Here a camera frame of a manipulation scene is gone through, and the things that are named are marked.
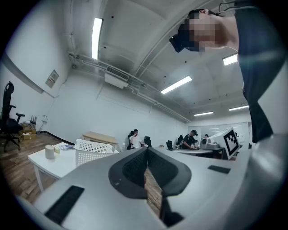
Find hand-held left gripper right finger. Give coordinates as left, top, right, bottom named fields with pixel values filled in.
left=147, top=147, right=250, bottom=230

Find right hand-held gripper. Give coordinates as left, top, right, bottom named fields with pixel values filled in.
left=199, top=127, right=240, bottom=160

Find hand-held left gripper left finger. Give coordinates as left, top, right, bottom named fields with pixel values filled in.
left=33, top=147, right=168, bottom=230

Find white plastic basket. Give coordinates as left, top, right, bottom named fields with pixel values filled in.
left=74, top=138, right=119, bottom=168

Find grey mug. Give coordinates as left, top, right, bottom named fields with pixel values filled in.
left=45, top=145, right=56, bottom=160

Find white desk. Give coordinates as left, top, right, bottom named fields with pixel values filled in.
left=172, top=147, right=225, bottom=160

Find wooden table white legs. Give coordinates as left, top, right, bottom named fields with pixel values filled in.
left=82, top=131, right=119, bottom=149

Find person's black clothing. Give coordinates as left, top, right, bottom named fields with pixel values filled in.
left=234, top=0, right=286, bottom=144

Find person's head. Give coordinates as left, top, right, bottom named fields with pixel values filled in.
left=177, top=9, right=239, bottom=53

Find white ceiling air conditioner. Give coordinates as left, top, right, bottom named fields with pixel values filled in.
left=104, top=66, right=131, bottom=90

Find white ceiling pipes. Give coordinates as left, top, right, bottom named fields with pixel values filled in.
left=67, top=51, right=192, bottom=124

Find black head-worn camera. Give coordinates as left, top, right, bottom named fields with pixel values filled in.
left=169, top=33, right=194, bottom=53

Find grey wall panel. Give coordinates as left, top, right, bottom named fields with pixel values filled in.
left=45, top=69, right=59, bottom=88

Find black headset cable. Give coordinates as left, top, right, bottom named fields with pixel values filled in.
left=217, top=0, right=257, bottom=16

